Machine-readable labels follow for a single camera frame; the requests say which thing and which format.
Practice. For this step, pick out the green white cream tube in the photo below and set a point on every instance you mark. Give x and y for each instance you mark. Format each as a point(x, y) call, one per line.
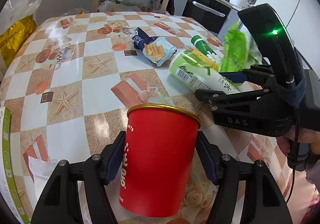
point(205, 49)

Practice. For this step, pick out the black built-in oven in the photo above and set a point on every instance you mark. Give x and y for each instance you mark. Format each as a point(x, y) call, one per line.
point(211, 14)

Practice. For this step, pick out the blue cracker snack wrapper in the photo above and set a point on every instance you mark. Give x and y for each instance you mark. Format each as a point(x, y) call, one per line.
point(157, 49)

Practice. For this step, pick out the red paper cup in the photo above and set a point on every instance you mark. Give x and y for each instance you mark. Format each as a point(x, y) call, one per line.
point(158, 152)

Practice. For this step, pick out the person's pink sleeve forearm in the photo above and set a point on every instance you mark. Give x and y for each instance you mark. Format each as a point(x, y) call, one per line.
point(313, 177)

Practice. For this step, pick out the yellow foam fruit net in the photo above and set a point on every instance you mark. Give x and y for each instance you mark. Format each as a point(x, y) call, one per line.
point(204, 58)

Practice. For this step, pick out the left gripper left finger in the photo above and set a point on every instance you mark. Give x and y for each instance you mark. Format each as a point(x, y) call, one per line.
point(60, 199)

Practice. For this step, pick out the white rice cooker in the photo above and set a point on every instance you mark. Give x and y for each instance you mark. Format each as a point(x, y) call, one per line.
point(241, 4)

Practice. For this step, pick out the gold foil bag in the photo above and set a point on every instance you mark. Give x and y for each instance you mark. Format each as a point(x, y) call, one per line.
point(15, 36)

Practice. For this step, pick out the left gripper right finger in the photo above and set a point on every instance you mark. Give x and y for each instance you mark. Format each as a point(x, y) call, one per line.
point(263, 200)

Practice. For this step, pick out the green tissue box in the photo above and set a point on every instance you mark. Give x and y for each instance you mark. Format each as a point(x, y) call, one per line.
point(8, 186)

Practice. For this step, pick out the green plastic bag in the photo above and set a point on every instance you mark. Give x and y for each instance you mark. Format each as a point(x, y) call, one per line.
point(240, 50)

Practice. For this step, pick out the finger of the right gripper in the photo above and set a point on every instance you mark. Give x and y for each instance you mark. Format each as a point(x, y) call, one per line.
point(219, 97)
point(247, 75)

